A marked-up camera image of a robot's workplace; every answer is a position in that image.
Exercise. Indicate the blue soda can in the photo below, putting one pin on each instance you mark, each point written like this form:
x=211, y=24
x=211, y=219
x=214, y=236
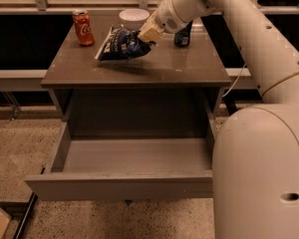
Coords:
x=182, y=37

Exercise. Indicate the orange soda can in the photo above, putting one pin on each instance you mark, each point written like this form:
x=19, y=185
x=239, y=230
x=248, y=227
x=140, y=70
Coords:
x=83, y=29

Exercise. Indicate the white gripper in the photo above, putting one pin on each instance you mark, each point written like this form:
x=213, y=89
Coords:
x=166, y=21

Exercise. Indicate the white ceramic bowl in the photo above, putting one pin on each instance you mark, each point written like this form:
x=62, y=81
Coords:
x=133, y=19

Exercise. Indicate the blue chip bag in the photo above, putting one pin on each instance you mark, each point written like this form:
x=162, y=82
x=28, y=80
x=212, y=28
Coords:
x=122, y=44

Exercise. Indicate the black floor rail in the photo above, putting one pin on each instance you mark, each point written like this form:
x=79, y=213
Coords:
x=20, y=213

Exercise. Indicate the grey open drawer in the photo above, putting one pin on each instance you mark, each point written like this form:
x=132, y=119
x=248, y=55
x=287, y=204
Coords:
x=130, y=145

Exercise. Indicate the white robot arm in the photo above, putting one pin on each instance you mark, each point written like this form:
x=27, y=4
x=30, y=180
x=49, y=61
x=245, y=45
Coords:
x=255, y=167

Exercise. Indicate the grey cabinet with counter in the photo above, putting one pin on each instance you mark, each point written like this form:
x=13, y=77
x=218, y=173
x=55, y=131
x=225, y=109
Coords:
x=136, y=67

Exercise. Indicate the white horizontal rail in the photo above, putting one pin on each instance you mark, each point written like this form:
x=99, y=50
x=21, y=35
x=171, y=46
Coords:
x=30, y=80

